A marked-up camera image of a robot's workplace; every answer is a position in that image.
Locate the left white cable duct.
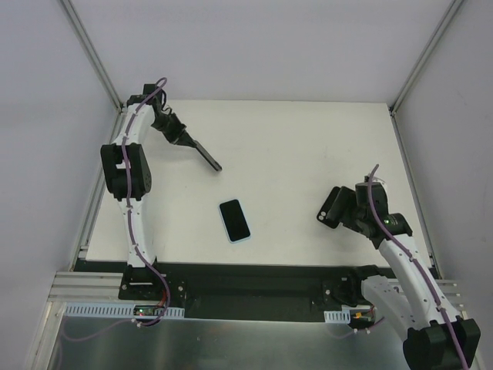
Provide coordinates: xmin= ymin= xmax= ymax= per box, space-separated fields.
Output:
xmin=65 ymin=302 xmax=185 ymax=320

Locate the black phone case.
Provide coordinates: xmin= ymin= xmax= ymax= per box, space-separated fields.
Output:
xmin=317 ymin=187 xmax=340 ymax=229

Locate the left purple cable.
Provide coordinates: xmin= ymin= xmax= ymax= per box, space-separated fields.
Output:
xmin=122 ymin=77 xmax=173 ymax=321

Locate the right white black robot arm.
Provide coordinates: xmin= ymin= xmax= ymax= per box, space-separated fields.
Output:
xmin=317 ymin=178 xmax=481 ymax=369

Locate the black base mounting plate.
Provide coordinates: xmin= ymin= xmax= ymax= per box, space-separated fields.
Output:
xmin=117 ymin=261 xmax=398 ymax=321

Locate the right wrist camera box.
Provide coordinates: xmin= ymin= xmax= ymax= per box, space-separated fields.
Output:
xmin=364 ymin=175 xmax=387 ymax=187

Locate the left aluminium frame post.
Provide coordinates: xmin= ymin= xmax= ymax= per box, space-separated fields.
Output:
xmin=57 ymin=0 xmax=123 ymax=113

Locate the white cable duct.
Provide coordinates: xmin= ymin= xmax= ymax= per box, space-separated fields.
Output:
xmin=65 ymin=302 xmax=185 ymax=320
xmin=324 ymin=310 xmax=351 ymax=325

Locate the black phone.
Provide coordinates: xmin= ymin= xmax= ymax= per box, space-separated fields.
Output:
xmin=193 ymin=140 xmax=223 ymax=172

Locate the aluminium front rail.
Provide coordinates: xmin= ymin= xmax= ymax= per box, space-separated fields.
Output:
xmin=47 ymin=271 xmax=466 ymax=311

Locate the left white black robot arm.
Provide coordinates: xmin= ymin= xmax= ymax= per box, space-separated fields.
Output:
xmin=100 ymin=77 xmax=208 ymax=304

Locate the shiny metal front panel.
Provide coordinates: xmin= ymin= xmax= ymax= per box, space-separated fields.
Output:
xmin=48 ymin=316 xmax=408 ymax=369

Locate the right white cable duct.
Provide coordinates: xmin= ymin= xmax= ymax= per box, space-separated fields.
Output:
xmin=324 ymin=310 xmax=351 ymax=325

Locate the blue-cased smartphone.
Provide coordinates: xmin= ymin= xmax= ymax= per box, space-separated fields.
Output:
xmin=219 ymin=199 xmax=251 ymax=243

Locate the right aluminium frame post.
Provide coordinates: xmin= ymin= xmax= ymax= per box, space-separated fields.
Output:
xmin=389 ymin=0 xmax=465 ymax=117

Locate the aluminium frame post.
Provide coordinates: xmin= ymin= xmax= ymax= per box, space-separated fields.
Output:
xmin=57 ymin=0 xmax=123 ymax=113
xmin=389 ymin=0 xmax=465 ymax=117

